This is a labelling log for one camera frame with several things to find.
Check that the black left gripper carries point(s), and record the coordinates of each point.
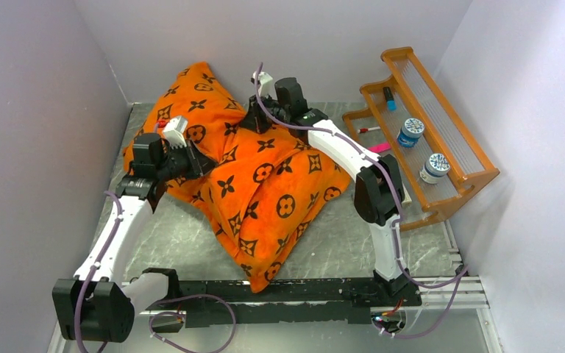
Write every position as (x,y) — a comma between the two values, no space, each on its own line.
(199,162)

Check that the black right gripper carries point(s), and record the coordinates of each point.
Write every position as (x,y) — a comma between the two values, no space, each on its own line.
(251,120)

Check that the orange patterned pillowcase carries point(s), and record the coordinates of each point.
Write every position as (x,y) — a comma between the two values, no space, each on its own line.
(265,189)

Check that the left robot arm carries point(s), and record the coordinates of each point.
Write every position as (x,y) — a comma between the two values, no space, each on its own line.
(93,305)

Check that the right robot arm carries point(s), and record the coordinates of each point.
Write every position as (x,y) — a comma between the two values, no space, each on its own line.
(379,192)

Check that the red white marker pen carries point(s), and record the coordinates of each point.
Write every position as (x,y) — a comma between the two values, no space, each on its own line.
(368,129)

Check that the pink flat strip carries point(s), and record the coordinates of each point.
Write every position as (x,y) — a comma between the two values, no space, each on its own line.
(380,148)

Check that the blue black highlighter marker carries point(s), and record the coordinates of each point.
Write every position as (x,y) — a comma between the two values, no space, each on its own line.
(389,99)

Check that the wooden tiered shelf rack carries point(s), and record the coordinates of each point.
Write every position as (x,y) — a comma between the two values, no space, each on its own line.
(418,96)

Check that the blue jar near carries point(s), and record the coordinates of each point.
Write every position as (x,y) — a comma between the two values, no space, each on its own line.
(410,132)

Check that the blue jar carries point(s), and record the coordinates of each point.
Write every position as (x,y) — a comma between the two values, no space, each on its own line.
(434,169)
(410,132)

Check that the blue jar far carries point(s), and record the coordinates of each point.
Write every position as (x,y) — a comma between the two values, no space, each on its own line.
(434,169)

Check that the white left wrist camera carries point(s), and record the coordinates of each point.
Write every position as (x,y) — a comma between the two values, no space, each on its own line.
(173,132)

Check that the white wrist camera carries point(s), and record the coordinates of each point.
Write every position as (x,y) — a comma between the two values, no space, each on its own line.
(173,132)
(263,82)

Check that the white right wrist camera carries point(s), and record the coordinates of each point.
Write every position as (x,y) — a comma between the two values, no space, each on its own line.
(263,82)

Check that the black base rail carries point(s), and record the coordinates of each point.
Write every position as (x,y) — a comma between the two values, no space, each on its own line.
(355,300)

